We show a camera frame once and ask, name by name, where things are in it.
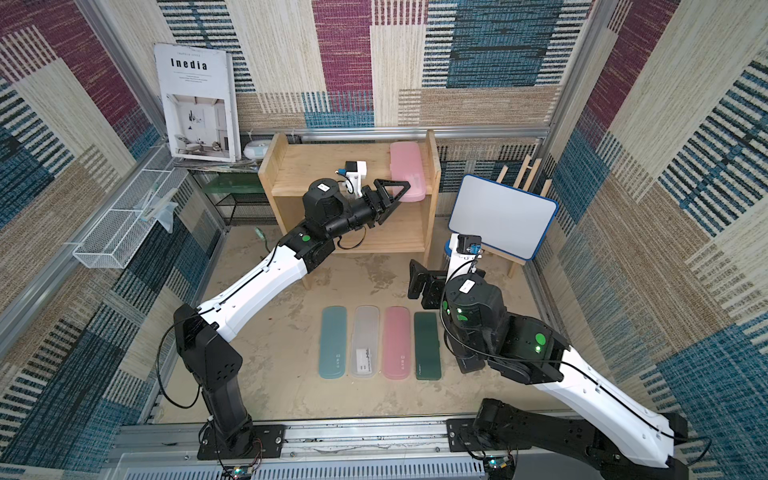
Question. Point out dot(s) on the white round gadget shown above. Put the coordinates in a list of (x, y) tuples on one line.
[(256, 150)]

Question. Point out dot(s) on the black pencil case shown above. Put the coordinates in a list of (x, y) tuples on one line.
[(470, 364)]

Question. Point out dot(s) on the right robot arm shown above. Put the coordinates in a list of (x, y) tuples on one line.
[(612, 433)]

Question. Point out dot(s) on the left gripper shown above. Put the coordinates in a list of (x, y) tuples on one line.
[(375, 213)]

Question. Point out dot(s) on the wooden two-tier shelf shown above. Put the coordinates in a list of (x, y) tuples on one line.
[(288, 170)]

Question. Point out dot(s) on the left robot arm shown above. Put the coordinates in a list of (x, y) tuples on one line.
[(204, 333)]

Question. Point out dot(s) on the Inedia magazine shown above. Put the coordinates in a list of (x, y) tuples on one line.
[(197, 90)]

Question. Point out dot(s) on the white translucent pencil case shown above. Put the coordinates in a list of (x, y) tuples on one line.
[(364, 347)]

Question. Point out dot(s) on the white wire basket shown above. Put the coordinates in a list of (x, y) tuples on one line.
[(115, 238)]

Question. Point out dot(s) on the pink pencil case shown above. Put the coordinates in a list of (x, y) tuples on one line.
[(396, 353), (406, 165)]

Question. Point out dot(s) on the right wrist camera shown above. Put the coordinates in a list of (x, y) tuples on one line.
[(464, 252)]

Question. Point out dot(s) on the dark green pencil case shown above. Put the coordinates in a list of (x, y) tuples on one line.
[(427, 347)]

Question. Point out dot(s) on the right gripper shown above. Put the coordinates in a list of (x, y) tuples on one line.
[(433, 288)]

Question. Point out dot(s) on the light blue pencil case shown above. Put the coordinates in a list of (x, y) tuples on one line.
[(333, 341)]

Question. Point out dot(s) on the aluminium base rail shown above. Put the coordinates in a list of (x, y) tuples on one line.
[(409, 447)]

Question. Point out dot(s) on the whiteboard on wooden easel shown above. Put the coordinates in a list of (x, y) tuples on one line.
[(512, 221)]

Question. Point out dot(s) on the black wire side table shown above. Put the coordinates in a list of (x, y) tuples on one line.
[(237, 197)]

